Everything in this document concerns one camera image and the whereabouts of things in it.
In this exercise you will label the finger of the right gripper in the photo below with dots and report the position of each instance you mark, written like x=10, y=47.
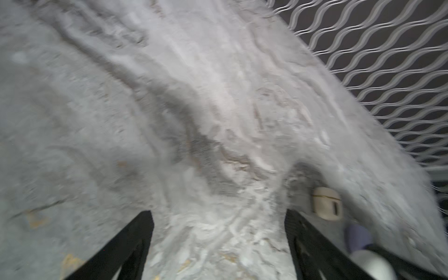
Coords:
x=404, y=269

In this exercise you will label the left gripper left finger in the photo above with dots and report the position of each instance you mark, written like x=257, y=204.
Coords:
x=124, y=255

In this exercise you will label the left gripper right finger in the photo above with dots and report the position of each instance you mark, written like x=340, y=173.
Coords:
x=314, y=256

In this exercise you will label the white round charging case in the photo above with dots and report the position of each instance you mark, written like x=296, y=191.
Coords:
x=374, y=265

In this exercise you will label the purple round charging case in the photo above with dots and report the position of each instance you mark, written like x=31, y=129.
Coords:
x=357, y=237

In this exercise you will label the cream earbud charging case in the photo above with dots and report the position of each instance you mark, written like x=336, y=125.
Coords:
x=327, y=204

